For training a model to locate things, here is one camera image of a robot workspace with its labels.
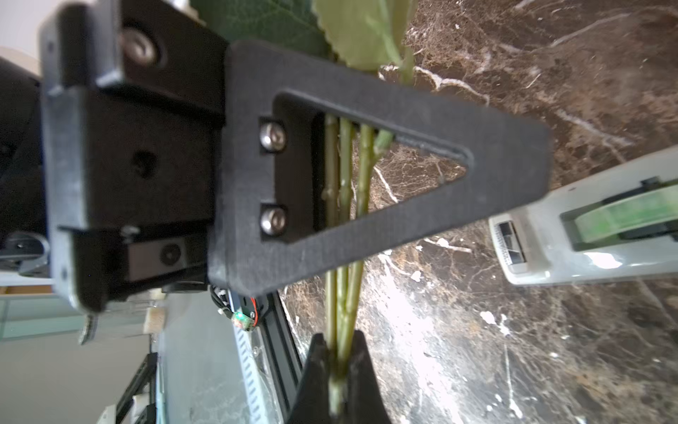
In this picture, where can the pink rose bouquet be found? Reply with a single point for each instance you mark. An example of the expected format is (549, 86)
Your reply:
(363, 35)

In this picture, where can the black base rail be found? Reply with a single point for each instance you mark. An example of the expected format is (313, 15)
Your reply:
(203, 368)

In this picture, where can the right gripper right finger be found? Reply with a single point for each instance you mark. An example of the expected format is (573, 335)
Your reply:
(364, 403)

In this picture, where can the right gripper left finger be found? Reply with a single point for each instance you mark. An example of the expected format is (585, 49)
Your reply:
(311, 404)

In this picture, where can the white tape dispenser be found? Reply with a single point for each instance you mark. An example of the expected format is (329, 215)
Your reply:
(616, 225)

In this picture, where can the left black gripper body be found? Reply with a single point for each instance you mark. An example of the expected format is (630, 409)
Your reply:
(106, 156)

